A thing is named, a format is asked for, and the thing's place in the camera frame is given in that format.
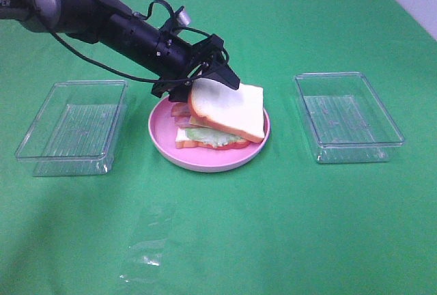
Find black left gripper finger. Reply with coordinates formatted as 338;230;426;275
201;60;240;90

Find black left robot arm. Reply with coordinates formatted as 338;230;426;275
1;0;240;102

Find yellow cheese slice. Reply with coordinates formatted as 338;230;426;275
188;115;209;128

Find bacon strip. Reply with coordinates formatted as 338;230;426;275
174;116;197;128
171;102;191;117

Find clear plastic wrap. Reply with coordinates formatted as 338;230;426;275
117;201;176;294

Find bread slice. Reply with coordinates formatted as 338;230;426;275
175;128;251;150
188;78;265;143

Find clear right plastic container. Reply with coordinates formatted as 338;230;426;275
293;72;405;164

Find clear left plastic container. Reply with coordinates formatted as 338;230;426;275
15;80;128;177

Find pink plate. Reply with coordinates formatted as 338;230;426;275
148;96;270;173

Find clear plastic container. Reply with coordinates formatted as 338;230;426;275
293;72;405;164
15;80;128;177

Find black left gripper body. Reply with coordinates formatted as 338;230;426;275
151;34;225;102

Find green tablecloth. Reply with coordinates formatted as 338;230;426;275
1;0;436;294

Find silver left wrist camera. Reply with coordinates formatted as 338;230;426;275
175;6;191;27

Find green lettuce leaf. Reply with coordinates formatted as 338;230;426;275
184;127;242;148

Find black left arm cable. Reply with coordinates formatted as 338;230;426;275
36;0;230;84

